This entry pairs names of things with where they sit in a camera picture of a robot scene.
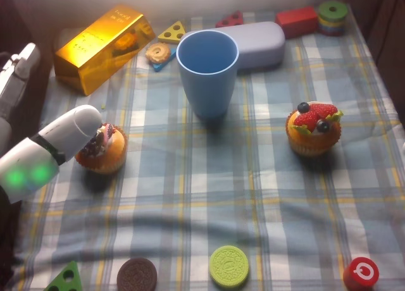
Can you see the red rectangular wooden block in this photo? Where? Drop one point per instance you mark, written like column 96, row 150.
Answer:
column 295, row 22

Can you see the green triangle block with holes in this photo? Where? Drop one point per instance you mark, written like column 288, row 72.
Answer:
column 68, row 280

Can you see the strawberry topped cupcake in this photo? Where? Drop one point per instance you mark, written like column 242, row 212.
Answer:
column 313, row 136

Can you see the blue triangle block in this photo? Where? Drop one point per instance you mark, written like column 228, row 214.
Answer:
column 163, row 66

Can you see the brown sandwich cookie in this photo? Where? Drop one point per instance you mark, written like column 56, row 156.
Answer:
column 136, row 275

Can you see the blue plastic cup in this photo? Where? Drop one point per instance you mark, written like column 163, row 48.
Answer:
column 207, row 91

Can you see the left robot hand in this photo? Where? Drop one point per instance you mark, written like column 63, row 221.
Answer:
column 69, row 129

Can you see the green sandwich cookie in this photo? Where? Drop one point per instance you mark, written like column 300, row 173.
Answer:
column 228, row 266

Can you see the red cylinder block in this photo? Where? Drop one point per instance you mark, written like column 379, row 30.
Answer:
column 360, row 273

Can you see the yellow triangle block with holes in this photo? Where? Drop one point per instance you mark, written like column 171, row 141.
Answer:
column 172, row 33

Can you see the lilac glasses case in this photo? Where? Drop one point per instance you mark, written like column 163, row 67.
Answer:
column 259, row 47

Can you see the chocolate topped cupcake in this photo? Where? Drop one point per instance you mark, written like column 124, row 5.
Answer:
column 110, row 155

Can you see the red triangle block with holes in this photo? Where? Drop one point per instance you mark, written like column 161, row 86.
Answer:
column 232, row 20

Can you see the blue plaid tablecloth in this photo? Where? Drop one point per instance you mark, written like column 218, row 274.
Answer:
column 221, row 193

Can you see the flower-shaped biscuit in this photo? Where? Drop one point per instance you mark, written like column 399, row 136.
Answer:
column 157, row 53

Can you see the shiny gold bar box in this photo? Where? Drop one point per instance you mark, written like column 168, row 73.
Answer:
column 95, row 53

